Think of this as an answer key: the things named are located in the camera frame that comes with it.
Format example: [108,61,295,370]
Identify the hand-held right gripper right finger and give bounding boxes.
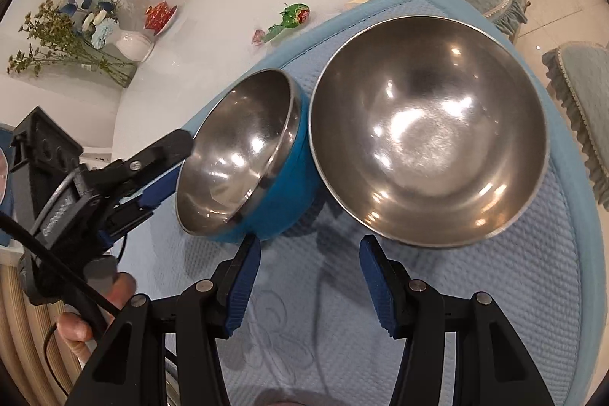
[359,235,555,406]

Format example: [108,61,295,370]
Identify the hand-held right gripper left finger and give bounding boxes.
[64,235,262,406]

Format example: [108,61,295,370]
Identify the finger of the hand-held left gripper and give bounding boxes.
[78,129,195,212]
[100,201,155,246]

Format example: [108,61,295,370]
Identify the blue steel bowl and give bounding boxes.
[175,69,329,244]

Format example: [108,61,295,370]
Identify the magenta steel bowl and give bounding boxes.
[308,16,552,249]

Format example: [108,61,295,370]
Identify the person's left hand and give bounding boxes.
[56,272,137,362]

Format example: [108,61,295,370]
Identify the glass vase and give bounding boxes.
[95,49,136,89]

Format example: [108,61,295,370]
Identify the white ceramic vase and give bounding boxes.
[115,30,155,63]

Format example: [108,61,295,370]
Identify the red lidded teacup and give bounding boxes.
[144,2,179,37]

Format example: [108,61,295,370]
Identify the blue artificial flowers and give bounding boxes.
[59,0,141,50]

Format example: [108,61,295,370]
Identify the blue quilted mat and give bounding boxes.
[112,0,599,406]

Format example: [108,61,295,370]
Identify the green glass figurine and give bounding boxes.
[264,3,311,43]

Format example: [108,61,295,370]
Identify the black cable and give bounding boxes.
[0,213,115,340]

